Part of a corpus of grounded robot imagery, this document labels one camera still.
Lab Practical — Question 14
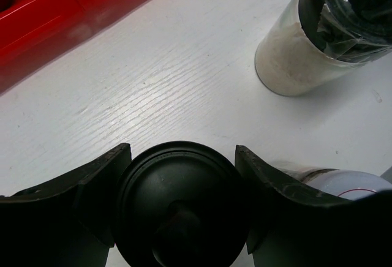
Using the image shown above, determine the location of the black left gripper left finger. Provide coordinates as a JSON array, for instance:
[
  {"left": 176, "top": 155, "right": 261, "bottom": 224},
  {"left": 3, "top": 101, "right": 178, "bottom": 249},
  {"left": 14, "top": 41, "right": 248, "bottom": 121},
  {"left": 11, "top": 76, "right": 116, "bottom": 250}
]
[{"left": 1, "top": 143, "right": 132, "bottom": 266}]

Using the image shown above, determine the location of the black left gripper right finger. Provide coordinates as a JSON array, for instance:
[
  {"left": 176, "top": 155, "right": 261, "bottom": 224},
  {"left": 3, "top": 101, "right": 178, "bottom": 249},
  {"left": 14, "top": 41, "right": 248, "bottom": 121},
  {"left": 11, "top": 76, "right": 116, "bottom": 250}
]
[{"left": 235, "top": 145, "right": 391, "bottom": 266}]

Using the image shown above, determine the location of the black lid spice jar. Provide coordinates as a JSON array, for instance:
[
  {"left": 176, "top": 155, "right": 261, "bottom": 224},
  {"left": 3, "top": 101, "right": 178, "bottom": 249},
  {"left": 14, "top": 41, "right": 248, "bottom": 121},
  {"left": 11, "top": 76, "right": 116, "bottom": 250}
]
[{"left": 111, "top": 141, "right": 249, "bottom": 266}]

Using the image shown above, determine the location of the silver lid glass jar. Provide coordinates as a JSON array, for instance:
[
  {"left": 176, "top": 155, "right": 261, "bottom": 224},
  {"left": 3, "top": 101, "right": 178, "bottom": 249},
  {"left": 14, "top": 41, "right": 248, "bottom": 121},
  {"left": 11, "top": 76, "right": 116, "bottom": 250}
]
[{"left": 271, "top": 160, "right": 391, "bottom": 200}]

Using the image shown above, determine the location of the middle red plastic bin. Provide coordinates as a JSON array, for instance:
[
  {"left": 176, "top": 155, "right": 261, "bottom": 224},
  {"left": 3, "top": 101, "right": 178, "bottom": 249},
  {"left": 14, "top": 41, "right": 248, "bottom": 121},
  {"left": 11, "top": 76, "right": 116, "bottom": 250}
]
[{"left": 1, "top": 0, "right": 94, "bottom": 92}]

